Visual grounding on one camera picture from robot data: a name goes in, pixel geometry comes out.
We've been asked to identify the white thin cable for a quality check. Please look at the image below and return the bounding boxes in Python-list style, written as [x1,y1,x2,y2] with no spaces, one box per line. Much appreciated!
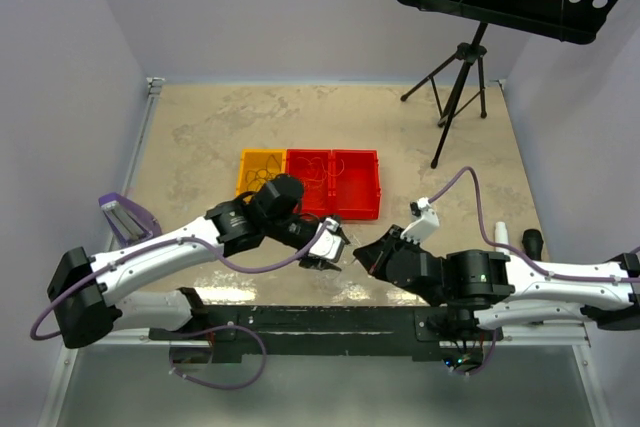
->
[319,231,366,293]

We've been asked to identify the black thin cable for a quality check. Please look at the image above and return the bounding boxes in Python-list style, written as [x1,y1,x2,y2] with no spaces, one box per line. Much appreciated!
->
[241,152,284,193]

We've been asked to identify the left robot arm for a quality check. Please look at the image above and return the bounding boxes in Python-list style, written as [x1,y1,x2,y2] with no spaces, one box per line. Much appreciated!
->
[46,174,349,349]

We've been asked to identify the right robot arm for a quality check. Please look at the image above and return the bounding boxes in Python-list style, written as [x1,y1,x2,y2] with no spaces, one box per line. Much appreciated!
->
[354,226,639,340]

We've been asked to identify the right red plastic bin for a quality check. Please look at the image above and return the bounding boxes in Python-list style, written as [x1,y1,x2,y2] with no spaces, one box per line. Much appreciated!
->
[332,149,381,221]

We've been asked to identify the red plastic bin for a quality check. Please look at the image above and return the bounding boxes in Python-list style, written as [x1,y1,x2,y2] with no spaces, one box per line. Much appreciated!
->
[286,149,331,217]
[332,149,381,221]

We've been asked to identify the middle red plastic bin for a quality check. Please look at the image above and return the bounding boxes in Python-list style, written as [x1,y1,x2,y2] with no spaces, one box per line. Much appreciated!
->
[286,149,331,217]

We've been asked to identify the white cylinder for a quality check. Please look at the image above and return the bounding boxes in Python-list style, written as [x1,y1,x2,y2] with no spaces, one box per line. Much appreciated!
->
[494,221,510,255]

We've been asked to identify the yellow plastic bin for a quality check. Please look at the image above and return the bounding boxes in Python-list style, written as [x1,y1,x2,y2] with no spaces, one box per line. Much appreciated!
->
[236,149,287,195]

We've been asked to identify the black cylinder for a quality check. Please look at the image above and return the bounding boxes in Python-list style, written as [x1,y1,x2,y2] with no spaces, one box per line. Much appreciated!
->
[522,229,544,261]

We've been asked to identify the purple box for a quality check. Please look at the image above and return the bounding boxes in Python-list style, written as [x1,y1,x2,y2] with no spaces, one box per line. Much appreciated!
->
[98,192,162,247]

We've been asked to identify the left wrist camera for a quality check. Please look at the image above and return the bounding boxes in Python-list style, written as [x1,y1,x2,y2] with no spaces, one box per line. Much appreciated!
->
[307,217,349,262]

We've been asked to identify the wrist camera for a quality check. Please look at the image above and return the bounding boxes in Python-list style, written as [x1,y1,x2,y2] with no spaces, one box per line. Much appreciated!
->
[307,217,349,262]
[400,197,440,244]

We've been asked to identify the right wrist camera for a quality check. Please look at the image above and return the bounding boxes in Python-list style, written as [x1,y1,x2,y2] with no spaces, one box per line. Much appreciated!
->
[400,197,440,244]

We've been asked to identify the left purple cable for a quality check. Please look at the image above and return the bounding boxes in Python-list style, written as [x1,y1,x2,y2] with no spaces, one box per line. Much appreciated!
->
[30,219,331,391]

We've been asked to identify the aluminium frame rail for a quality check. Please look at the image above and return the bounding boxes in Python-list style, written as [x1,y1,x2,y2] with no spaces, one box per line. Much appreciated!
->
[37,77,166,427]

